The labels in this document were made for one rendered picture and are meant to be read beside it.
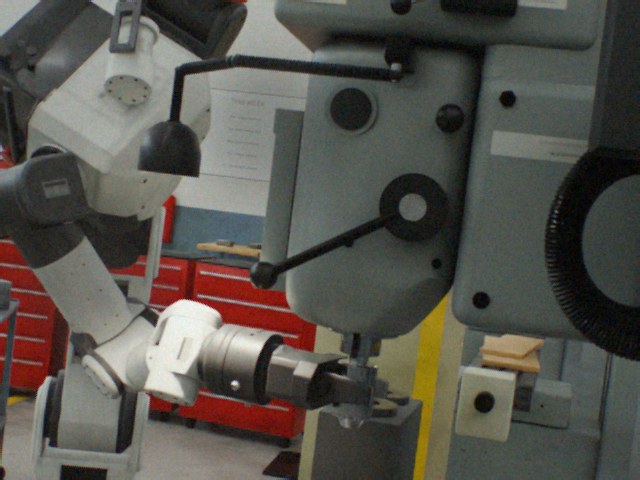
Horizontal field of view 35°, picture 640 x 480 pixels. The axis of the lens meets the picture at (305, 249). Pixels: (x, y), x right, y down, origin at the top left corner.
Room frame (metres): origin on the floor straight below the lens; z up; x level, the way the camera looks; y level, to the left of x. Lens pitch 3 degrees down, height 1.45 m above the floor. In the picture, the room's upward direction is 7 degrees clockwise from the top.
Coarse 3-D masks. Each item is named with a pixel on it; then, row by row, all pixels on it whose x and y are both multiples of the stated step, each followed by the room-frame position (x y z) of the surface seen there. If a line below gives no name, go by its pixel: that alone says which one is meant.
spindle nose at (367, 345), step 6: (342, 336) 1.16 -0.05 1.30; (348, 336) 1.15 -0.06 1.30; (342, 342) 1.16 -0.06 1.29; (348, 342) 1.15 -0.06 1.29; (360, 342) 1.14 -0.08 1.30; (366, 342) 1.14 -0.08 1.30; (372, 342) 1.15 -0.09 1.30; (342, 348) 1.16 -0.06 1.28; (348, 348) 1.15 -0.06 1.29; (360, 348) 1.14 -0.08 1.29; (366, 348) 1.14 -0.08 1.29; (372, 348) 1.15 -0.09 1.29; (378, 348) 1.15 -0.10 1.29; (360, 354) 1.14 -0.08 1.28; (366, 354) 1.14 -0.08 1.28; (372, 354) 1.15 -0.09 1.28; (378, 354) 1.16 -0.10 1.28
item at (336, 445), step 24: (384, 408) 1.46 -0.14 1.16; (408, 408) 1.55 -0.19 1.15; (336, 432) 1.45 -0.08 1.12; (360, 432) 1.44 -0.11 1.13; (384, 432) 1.43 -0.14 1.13; (408, 432) 1.52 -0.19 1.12; (336, 456) 1.45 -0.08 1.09; (360, 456) 1.44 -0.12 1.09; (384, 456) 1.43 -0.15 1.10; (408, 456) 1.55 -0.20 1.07
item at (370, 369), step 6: (342, 360) 1.17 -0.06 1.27; (348, 360) 1.17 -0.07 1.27; (342, 366) 1.15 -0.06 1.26; (348, 366) 1.15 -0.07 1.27; (354, 366) 1.14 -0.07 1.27; (360, 366) 1.14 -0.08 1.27; (366, 366) 1.15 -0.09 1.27; (372, 366) 1.15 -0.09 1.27; (348, 372) 1.15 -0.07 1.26; (354, 372) 1.14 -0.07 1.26; (360, 372) 1.14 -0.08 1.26; (366, 372) 1.15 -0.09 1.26; (372, 372) 1.15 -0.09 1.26
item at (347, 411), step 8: (344, 376) 1.15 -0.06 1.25; (352, 376) 1.14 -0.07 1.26; (360, 376) 1.14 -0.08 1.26; (368, 376) 1.15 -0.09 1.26; (376, 376) 1.16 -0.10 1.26; (368, 384) 1.15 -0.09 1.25; (336, 408) 1.15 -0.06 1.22; (344, 408) 1.15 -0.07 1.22; (352, 408) 1.14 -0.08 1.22; (360, 408) 1.14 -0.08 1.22; (368, 408) 1.15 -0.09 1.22; (344, 416) 1.15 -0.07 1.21; (352, 416) 1.14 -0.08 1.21; (360, 416) 1.15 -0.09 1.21; (368, 416) 1.15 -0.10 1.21
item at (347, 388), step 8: (328, 376) 1.15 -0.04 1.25; (336, 376) 1.14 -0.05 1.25; (320, 384) 1.14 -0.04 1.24; (328, 384) 1.14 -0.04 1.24; (336, 384) 1.14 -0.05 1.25; (344, 384) 1.14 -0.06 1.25; (352, 384) 1.13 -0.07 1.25; (360, 384) 1.13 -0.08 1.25; (320, 392) 1.14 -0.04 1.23; (328, 392) 1.14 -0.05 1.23; (336, 392) 1.14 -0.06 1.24; (344, 392) 1.14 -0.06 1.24; (352, 392) 1.13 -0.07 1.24; (360, 392) 1.13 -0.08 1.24; (368, 392) 1.13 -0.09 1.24; (328, 400) 1.15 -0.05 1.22; (336, 400) 1.14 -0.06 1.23; (344, 400) 1.14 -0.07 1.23; (352, 400) 1.13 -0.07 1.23; (360, 400) 1.13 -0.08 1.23; (368, 400) 1.13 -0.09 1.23
